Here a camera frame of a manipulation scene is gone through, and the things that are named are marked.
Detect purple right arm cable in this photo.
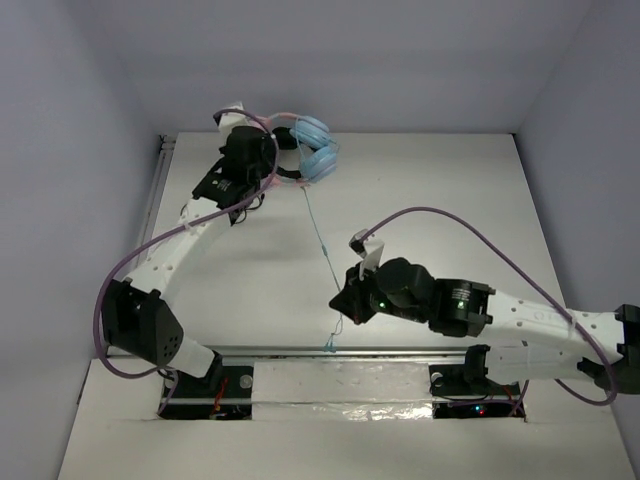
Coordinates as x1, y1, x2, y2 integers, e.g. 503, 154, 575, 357
362, 205, 620, 406

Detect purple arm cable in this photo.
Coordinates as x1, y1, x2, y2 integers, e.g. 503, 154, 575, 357
92, 109, 281, 416
362, 205, 620, 406

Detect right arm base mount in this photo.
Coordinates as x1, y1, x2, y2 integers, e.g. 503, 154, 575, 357
429, 345, 526, 420

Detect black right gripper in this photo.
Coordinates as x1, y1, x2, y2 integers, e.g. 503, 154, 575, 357
331, 260, 426, 324

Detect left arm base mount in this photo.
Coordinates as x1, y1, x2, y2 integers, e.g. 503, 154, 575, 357
156, 353, 254, 421

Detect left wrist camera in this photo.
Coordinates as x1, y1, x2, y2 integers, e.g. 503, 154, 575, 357
213, 113, 248, 138

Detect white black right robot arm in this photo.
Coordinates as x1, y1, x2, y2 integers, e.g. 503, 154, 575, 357
329, 258, 639, 395

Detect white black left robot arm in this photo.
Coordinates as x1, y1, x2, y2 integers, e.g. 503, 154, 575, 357
97, 126, 278, 394

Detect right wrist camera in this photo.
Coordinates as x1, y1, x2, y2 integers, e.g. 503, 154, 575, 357
349, 230, 385, 280

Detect light blue headphone cable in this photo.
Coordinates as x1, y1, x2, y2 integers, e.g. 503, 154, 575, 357
294, 117, 344, 354

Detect silver foil tape strip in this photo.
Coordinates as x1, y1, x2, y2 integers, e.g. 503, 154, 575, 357
251, 360, 433, 422

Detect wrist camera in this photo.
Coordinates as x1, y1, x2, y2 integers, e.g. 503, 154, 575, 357
349, 230, 385, 280
213, 113, 248, 138

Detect pink blue cat-ear headphones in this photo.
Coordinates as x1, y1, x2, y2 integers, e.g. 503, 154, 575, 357
263, 112, 339, 184

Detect black headphones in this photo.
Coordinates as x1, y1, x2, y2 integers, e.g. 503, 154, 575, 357
273, 126, 302, 181

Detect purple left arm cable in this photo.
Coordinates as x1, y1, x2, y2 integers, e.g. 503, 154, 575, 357
92, 109, 281, 416

